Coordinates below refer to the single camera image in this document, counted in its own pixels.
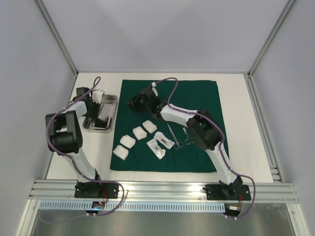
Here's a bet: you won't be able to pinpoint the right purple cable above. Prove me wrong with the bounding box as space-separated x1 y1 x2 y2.
154 77 255 221

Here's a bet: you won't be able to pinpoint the white gauze pad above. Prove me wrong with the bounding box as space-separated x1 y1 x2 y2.
132 126 147 140
142 120 157 134
120 135 136 148
113 145 129 160

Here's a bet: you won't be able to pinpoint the surgical scissors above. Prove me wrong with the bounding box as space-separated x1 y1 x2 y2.
167 124 184 150
183 126 194 145

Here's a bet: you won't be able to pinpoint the slotted cable duct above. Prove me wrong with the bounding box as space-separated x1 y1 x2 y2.
38 200 225 213

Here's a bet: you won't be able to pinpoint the stainless steel instrument tray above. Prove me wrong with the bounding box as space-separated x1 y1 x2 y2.
83 94 118 133

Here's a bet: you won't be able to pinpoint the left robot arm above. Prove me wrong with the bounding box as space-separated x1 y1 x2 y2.
45 87 103 197

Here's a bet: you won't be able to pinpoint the clear sterile packet lower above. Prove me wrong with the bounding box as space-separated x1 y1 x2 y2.
147 139 166 160

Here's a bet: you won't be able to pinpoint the purple cable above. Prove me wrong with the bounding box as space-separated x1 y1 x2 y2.
154 77 255 221
47 76 129 218

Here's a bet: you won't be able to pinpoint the green surgical drape cloth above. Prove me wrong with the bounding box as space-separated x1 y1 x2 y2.
110 80 225 173

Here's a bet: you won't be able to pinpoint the clear sterile packet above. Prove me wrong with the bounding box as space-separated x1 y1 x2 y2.
154 131 175 149
147 139 166 160

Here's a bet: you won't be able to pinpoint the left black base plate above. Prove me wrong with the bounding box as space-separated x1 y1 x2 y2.
74 182 119 199

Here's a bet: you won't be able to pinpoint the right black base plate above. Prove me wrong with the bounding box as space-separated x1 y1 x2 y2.
202 184 252 201

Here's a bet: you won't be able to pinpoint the aluminium front rail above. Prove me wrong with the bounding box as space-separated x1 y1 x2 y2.
29 180 299 204

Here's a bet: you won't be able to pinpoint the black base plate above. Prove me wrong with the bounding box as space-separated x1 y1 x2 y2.
202 184 252 201
74 182 119 199

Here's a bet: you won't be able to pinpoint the surgical scissors leftmost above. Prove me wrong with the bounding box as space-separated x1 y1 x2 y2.
167 124 184 150

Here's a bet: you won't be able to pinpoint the clear sterile packet upper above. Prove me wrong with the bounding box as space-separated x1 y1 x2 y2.
154 131 175 149

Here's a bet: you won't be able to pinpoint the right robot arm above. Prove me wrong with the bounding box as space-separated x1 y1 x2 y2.
126 87 243 199

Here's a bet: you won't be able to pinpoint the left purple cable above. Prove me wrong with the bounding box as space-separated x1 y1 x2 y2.
47 76 129 218

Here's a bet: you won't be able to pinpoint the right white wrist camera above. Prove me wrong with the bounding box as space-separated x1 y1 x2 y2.
149 82 158 97

